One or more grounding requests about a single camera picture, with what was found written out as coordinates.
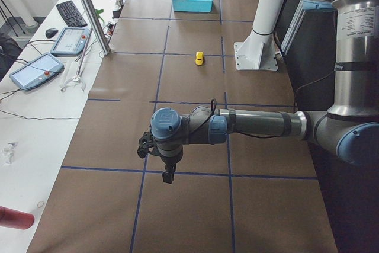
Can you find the power strip with plugs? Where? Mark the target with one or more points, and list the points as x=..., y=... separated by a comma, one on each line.
x=110, y=27

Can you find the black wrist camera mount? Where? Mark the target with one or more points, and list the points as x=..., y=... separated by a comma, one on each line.
x=147, y=145

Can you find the red cylinder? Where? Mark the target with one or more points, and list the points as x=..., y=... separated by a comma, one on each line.
x=11, y=218

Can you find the metal cup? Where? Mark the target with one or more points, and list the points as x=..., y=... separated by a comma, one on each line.
x=119, y=3

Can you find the yellow beetle toy car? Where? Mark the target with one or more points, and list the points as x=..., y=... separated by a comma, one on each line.
x=199, y=58

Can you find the small white plastic parts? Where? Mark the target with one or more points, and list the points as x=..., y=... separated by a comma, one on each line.
x=8, y=152

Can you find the blue teach pendant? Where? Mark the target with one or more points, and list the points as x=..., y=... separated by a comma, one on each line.
x=70, y=41
x=37, y=72

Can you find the upper blue teach pendant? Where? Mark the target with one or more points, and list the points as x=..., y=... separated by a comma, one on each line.
x=70, y=41

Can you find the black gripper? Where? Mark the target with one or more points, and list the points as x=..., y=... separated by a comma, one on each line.
x=169, y=160

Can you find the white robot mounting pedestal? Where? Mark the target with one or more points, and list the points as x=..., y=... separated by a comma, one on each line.
x=257, y=52

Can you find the black computer mouse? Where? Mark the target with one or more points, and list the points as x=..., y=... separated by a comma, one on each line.
x=51, y=32

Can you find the aluminium frame post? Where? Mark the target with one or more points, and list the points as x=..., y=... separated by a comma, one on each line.
x=96, y=26

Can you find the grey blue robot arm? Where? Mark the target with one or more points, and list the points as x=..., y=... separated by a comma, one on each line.
x=348, y=129

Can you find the black computer keyboard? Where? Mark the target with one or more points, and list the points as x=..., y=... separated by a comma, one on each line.
x=70, y=14

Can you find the lower blue teach pendant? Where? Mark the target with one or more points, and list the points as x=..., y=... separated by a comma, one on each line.
x=37, y=72

